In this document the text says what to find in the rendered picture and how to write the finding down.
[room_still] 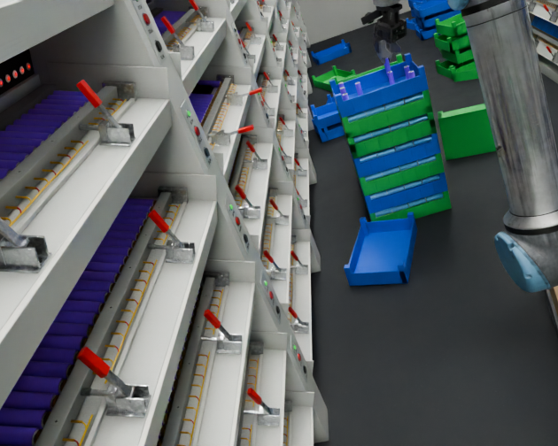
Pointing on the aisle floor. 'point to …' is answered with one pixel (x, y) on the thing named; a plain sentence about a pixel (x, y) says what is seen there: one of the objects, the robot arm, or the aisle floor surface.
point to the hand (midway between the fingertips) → (384, 57)
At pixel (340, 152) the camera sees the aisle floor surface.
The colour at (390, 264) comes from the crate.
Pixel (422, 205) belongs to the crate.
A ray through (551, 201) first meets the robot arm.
